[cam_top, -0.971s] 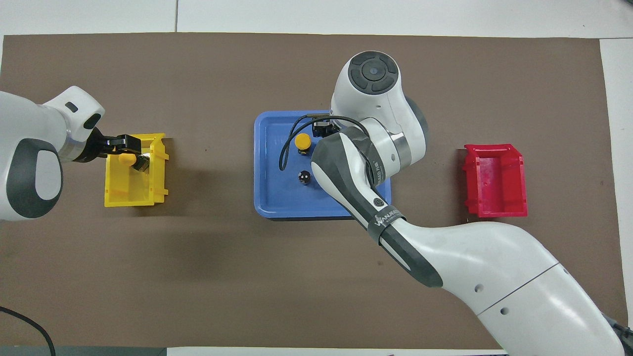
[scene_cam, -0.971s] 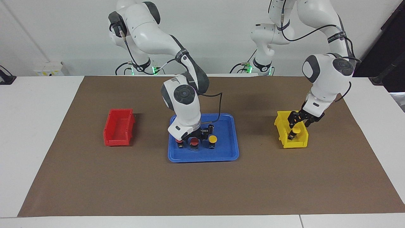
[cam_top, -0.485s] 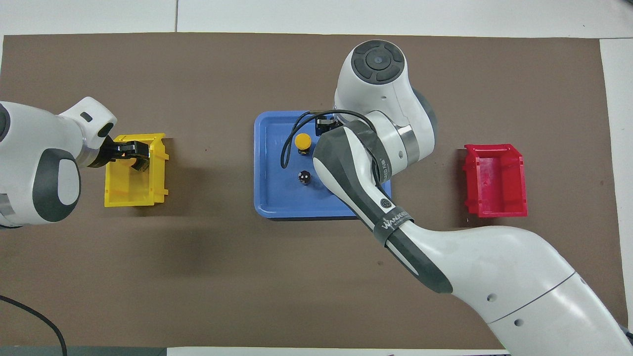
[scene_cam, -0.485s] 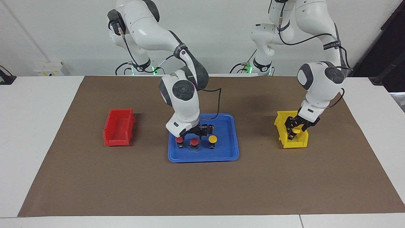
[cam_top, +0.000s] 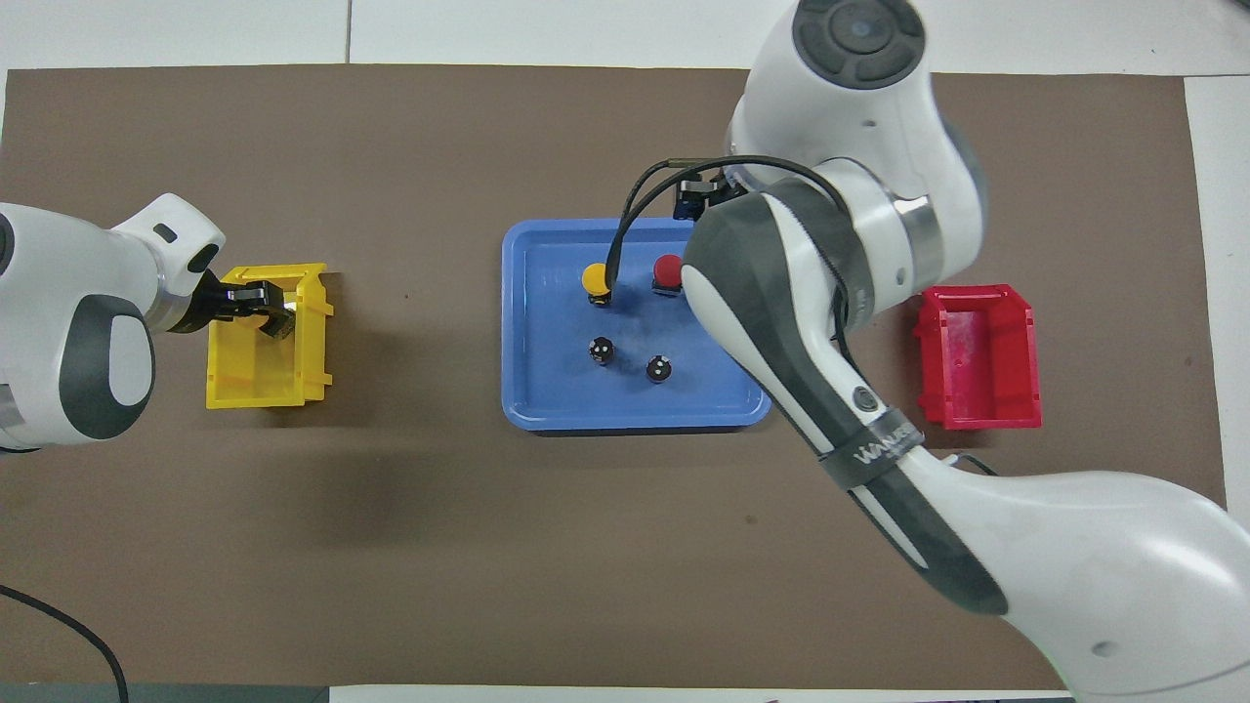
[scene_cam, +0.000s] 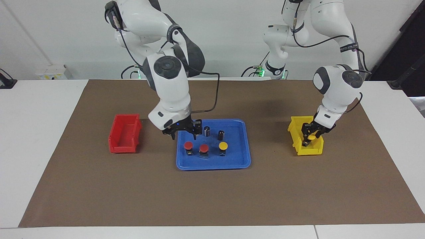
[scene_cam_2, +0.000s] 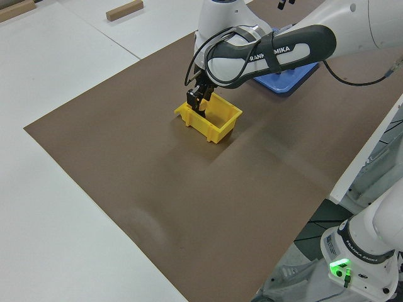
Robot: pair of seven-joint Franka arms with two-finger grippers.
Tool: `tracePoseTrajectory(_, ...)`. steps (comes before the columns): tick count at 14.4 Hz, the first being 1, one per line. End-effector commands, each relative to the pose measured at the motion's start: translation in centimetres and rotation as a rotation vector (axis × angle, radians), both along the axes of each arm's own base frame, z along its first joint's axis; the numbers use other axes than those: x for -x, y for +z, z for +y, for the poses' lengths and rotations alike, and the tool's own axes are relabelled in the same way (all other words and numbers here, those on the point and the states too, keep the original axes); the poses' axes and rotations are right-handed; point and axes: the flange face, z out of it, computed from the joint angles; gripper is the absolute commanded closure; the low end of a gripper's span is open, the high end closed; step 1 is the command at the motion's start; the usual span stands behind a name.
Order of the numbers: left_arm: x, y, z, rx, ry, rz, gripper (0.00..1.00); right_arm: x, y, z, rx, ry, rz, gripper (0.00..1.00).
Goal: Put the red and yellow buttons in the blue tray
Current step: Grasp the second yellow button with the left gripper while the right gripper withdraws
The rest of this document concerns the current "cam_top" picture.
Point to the blue plastic tray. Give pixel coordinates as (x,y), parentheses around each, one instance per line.
(547,391)

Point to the yellow plastic bin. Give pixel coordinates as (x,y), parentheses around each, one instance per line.
(254,381)

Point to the brown table mat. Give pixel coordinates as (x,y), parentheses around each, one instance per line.
(488,547)

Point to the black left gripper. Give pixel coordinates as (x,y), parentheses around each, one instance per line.
(210,305)

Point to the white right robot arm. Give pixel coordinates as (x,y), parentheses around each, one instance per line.
(1074,547)

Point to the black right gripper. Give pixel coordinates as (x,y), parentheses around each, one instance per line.
(711,187)

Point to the red plastic bin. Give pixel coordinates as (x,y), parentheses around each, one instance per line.
(977,342)

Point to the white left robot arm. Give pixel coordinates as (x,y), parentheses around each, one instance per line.
(59,293)

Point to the black cylindrical capacitor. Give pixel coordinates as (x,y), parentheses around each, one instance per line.
(660,369)
(602,351)

